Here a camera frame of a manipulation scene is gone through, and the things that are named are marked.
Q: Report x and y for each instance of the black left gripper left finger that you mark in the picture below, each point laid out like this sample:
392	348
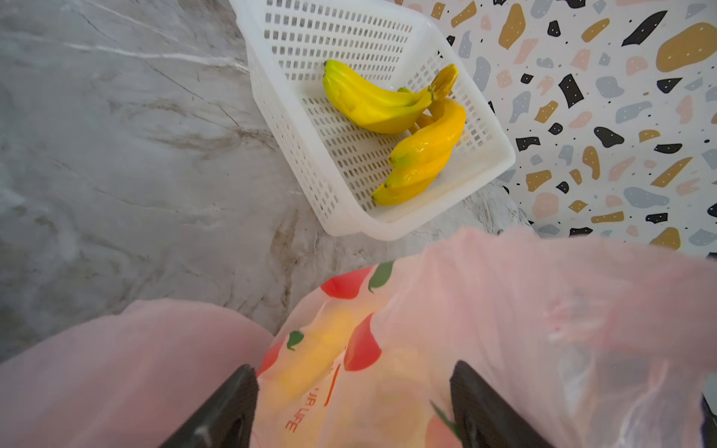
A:
226	418

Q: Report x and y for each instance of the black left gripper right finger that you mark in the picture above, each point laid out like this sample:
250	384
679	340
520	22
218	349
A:
483	418

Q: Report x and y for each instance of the yellow banana bunch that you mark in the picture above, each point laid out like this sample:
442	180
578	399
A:
420	158
332	384
379	110

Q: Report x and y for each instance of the pink plastic bag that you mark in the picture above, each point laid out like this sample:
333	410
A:
595	342

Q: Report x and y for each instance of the white perforated plastic basket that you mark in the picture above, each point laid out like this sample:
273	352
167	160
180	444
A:
338	164

